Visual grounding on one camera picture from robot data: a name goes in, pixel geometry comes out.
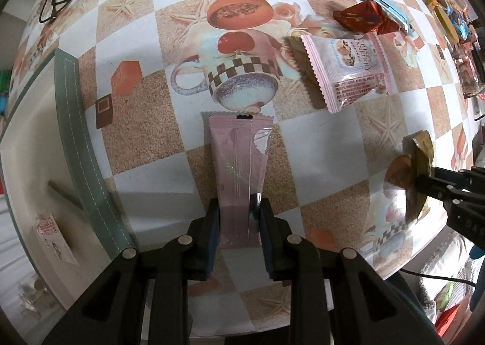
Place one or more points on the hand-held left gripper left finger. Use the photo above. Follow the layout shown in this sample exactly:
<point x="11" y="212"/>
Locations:
<point x="213" y="238"/>

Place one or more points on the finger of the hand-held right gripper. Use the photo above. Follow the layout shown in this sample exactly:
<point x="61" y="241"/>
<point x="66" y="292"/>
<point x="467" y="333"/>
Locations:
<point x="435" y="187"/>
<point x="452" y="175"/>

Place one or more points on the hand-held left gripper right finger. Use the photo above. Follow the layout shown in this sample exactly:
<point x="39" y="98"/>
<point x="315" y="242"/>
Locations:
<point x="265" y="242"/>

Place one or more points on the olive gold snack packet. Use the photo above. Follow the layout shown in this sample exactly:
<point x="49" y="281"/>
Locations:
<point x="420" y="155"/>

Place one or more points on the long pink snack packet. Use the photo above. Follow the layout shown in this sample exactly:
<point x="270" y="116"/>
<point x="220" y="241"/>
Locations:
<point x="235" y="163"/>

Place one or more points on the cream box with green rim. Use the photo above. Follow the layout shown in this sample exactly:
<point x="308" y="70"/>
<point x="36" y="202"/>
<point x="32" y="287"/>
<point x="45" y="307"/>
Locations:
<point x="30" y="163"/>

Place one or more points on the person's right hand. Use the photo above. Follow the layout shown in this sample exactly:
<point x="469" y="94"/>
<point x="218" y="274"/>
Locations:
<point x="476" y="252"/>

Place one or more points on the grey patterned cloth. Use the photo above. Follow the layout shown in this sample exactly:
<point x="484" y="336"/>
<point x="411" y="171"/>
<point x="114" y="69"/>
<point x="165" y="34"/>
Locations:
<point x="447" y="257"/>

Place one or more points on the red object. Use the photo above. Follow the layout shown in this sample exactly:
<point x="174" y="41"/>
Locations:
<point x="452" y="318"/>

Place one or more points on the pink white snack packet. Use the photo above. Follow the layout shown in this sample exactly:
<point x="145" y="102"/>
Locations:
<point x="348" y="72"/>

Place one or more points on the pile of assorted snack packets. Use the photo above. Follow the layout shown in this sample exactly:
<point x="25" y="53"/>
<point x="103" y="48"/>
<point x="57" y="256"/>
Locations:
<point x="454" y="26"/>

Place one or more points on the printed checkered tablecloth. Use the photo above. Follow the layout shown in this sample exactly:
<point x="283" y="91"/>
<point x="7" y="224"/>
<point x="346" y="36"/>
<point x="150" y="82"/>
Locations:
<point x="151" y="102"/>

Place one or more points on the white red snack packet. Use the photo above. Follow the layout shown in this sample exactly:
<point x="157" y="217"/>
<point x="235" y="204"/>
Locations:
<point x="53" y="238"/>

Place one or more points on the dark red foil packet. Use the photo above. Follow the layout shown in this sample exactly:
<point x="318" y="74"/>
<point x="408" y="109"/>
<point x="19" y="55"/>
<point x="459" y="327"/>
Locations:
<point x="363" y="17"/>

